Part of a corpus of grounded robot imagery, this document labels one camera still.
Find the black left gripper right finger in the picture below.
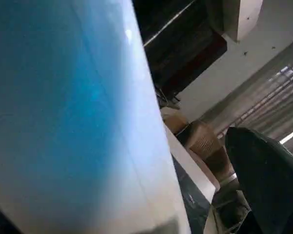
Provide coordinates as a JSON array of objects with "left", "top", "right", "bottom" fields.
[{"left": 225, "top": 126, "right": 293, "bottom": 234}]

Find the white plastic table leg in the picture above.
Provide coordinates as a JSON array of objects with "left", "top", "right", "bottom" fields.
[{"left": 0, "top": 0, "right": 192, "bottom": 234}]

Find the brown cardboard box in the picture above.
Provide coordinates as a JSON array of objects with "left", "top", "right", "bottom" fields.
[
  {"left": 165, "top": 114, "right": 189, "bottom": 135},
  {"left": 188, "top": 121, "right": 236, "bottom": 182}
]

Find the white flat board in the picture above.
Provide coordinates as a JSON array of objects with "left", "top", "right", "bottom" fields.
[{"left": 163, "top": 121, "right": 216, "bottom": 203}]

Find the black low cabinet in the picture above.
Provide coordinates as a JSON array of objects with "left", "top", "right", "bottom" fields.
[{"left": 133, "top": 0, "right": 229, "bottom": 98}]

